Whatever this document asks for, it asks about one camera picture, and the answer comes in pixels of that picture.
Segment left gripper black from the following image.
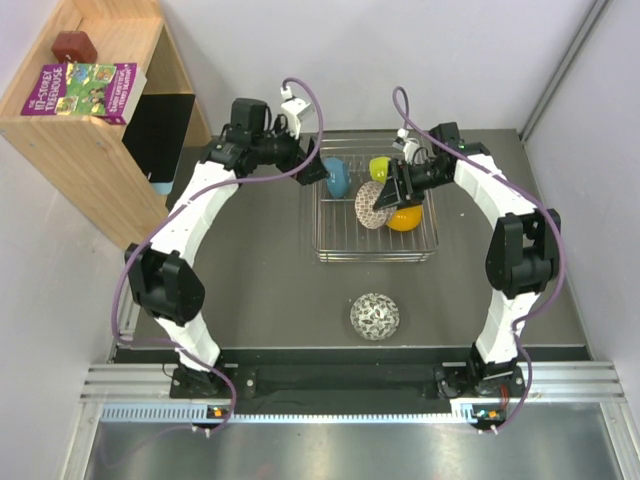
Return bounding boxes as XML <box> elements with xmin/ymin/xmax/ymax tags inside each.
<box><xmin>251</xmin><ymin>114</ymin><xmax>328</xmax><ymax>185</ymax></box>

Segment dark red block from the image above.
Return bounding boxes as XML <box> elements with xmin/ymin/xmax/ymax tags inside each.
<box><xmin>51</xmin><ymin>31</ymin><xmax>98</xmax><ymax>63</ymax></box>

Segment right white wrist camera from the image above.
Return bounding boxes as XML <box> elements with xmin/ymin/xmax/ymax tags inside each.
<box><xmin>392</xmin><ymin>128</ymin><xmax>421</xmax><ymax>164</ymax></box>

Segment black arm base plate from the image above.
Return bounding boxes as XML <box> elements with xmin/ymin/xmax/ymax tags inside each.
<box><xmin>169</xmin><ymin>347</ymin><xmax>525</xmax><ymax>415</ymax></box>

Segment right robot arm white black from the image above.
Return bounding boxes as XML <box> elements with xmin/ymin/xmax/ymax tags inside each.
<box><xmin>373</xmin><ymin>122</ymin><xmax>561</xmax><ymax>396</ymax></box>

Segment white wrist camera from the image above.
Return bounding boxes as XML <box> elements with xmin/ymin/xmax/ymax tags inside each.
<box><xmin>392</xmin><ymin>128</ymin><xmax>421</xmax><ymax>164</ymax></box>
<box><xmin>280</xmin><ymin>86</ymin><xmax>315</xmax><ymax>139</ymax></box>

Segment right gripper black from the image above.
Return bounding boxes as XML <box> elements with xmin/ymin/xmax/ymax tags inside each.
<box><xmin>373</xmin><ymin>159</ymin><xmax>450</xmax><ymax>214</ymax></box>

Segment lime green bowl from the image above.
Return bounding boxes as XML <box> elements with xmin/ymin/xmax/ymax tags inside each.
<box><xmin>369</xmin><ymin>156</ymin><xmax>391</xmax><ymax>184</ymax></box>

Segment blue bowl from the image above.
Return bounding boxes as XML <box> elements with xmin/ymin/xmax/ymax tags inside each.
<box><xmin>323</xmin><ymin>157</ymin><xmax>351</xmax><ymax>199</ymax></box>

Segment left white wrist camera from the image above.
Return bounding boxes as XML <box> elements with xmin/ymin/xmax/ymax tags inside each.
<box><xmin>280</xmin><ymin>86</ymin><xmax>315</xmax><ymax>139</ymax></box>

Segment wooden shelf unit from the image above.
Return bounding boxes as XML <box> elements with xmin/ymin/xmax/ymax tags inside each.
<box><xmin>1</xmin><ymin>1</ymin><xmax>194</xmax><ymax>249</ymax></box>

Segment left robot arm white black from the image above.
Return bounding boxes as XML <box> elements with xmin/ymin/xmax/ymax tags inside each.
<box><xmin>125</xmin><ymin>90</ymin><xmax>328</xmax><ymax>398</ymax></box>

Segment black white patterned bowl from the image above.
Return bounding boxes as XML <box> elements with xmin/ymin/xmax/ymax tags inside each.
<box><xmin>349</xmin><ymin>293</ymin><xmax>400</xmax><ymax>341</ymax></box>

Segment orange yellow bowl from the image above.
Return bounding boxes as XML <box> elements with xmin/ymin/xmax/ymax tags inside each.
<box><xmin>386</xmin><ymin>205</ymin><xmax>423</xmax><ymax>232</ymax></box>

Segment aluminium rail frame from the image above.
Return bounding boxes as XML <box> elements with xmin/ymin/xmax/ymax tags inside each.
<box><xmin>59</xmin><ymin>249</ymin><xmax>640</xmax><ymax>480</ymax></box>

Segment patterned beige upturned bowl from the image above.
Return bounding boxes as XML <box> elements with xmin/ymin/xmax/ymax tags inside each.
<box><xmin>354</xmin><ymin>181</ymin><xmax>395</xmax><ymax>230</ymax></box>

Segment purple treehouse book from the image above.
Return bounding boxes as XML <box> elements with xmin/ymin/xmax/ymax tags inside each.
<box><xmin>21</xmin><ymin>63</ymin><xmax>147</xmax><ymax>125</ymax></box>

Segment metal wire dish rack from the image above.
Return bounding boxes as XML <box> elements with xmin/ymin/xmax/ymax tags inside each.
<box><xmin>311</xmin><ymin>130</ymin><xmax>439</xmax><ymax>262</ymax></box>

